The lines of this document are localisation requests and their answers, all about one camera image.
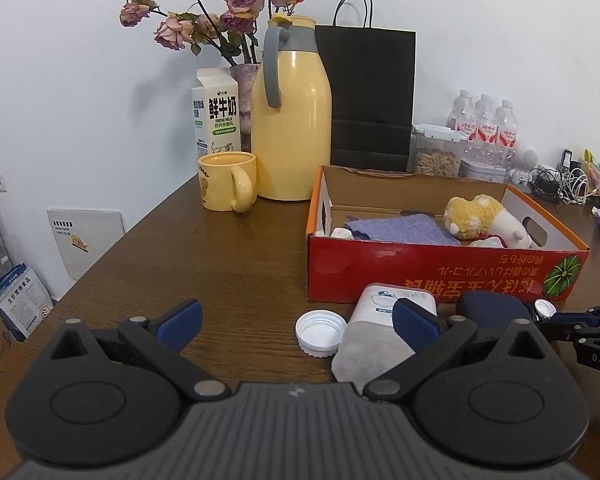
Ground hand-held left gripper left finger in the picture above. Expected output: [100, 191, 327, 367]
[50, 299, 232, 402]

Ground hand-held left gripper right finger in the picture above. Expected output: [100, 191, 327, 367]
[362, 297, 551, 402]

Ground white plastic jar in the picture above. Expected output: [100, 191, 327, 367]
[331, 284, 438, 382]

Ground red cardboard box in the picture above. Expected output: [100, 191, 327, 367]
[306, 165, 591, 304]

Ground navy blue pouch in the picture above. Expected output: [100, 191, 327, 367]
[455, 292, 532, 333]

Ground white plastic lid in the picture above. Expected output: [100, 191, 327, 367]
[296, 310, 348, 358]

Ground purple knitted cloth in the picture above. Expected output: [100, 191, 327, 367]
[345, 214, 463, 247]

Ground yellow white plush toy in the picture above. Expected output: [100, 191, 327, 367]
[444, 194, 533, 250]

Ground yellow mug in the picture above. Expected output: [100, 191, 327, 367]
[197, 151, 257, 213]

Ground blue white food bag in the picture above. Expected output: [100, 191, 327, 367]
[0, 262, 54, 342]

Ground white robot figurine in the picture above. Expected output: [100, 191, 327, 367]
[510, 145, 539, 186]

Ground clear seed container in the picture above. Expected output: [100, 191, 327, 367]
[411, 124, 468, 178]

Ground printed grey tin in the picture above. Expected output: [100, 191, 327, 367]
[460, 159, 512, 184]

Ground clear water bottle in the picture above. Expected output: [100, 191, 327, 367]
[495, 100, 519, 163]
[472, 94, 497, 161]
[447, 90, 477, 133]

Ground white milk carton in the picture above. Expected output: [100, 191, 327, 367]
[191, 67, 243, 171]

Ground yellow thermos jug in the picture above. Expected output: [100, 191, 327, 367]
[251, 16, 332, 202]

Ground pink marbled vase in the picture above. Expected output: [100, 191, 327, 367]
[229, 62, 261, 153]

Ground black paper bag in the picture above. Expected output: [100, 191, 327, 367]
[314, 0, 416, 173]

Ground dried pink roses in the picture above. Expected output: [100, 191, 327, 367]
[120, 0, 308, 66]

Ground white cable tangle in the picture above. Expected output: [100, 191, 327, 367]
[560, 167, 594, 206]

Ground black cable tangle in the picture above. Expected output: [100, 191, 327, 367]
[532, 167, 563, 204]

